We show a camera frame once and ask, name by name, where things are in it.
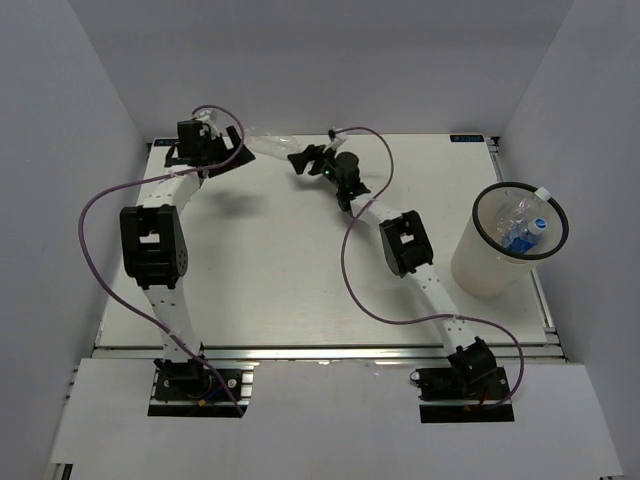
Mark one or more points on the blue-label bottle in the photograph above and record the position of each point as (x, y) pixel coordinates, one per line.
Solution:
(524, 236)

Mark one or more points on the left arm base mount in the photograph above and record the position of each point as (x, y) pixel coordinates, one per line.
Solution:
(190, 390)

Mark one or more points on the right black logo sticker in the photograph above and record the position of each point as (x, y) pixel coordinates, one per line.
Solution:
(466, 138)

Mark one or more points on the clear bottle back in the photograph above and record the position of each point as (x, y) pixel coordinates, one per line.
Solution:
(519, 210)

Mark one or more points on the black logo sticker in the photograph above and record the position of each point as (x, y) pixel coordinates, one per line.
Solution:
(466, 138)
(164, 142)

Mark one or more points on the left black logo sticker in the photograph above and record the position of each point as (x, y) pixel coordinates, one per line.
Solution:
(164, 142)

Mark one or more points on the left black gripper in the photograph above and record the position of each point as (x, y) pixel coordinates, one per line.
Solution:
(242, 158)

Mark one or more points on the white bin with black rim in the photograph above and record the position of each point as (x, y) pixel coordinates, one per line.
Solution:
(480, 265)

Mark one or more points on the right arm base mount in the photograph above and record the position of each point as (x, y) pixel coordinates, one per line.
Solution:
(473, 388)

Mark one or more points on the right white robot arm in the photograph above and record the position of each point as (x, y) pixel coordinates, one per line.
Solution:
(409, 255)

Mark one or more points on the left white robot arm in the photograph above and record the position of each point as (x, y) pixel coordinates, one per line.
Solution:
(154, 248)

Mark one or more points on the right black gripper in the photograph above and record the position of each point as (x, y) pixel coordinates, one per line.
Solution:
(311, 153)

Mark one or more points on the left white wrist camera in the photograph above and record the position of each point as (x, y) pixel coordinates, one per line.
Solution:
(208, 117)

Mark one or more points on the clear bottle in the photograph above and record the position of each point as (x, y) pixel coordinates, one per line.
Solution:
(519, 210)
(279, 147)

